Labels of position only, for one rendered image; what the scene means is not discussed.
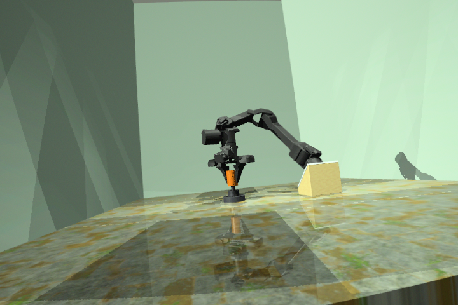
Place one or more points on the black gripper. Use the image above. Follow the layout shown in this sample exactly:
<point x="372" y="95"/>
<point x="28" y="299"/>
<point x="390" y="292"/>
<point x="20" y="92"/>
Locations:
<point x="239" y="160"/>

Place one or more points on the orange knob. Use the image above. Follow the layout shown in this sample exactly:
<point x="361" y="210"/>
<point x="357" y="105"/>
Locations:
<point x="231" y="178"/>

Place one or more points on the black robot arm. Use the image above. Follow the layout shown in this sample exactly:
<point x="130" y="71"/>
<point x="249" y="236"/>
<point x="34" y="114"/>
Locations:
<point x="225" y="130"/>

